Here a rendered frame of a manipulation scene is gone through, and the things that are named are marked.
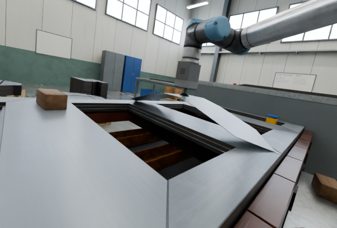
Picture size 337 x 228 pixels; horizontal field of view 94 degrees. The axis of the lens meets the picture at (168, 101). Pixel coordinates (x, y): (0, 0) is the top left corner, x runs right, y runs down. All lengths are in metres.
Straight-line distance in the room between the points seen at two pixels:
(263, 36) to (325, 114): 0.84
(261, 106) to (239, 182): 1.09
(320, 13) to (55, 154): 0.63
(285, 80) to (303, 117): 8.24
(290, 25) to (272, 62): 9.28
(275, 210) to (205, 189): 0.12
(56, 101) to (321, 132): 1.38
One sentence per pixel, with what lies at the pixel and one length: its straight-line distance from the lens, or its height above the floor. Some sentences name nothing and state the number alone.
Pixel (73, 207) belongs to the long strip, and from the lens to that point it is 0.23.
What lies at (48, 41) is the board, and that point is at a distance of 8.50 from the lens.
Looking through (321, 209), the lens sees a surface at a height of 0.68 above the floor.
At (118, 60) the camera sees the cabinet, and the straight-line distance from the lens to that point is 8.67.
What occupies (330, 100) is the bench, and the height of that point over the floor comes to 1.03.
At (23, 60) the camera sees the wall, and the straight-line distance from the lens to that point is 8.43.
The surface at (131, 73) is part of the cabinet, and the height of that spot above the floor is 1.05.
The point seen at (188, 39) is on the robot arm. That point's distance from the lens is 0.66.
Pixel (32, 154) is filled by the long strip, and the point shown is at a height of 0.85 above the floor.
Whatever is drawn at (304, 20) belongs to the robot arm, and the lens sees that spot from 0.56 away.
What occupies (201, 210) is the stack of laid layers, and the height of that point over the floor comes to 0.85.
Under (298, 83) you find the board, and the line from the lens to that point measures 9.47.
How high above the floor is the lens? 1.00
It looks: 8 degrees down
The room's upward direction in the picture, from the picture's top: 9 degrees clockwise
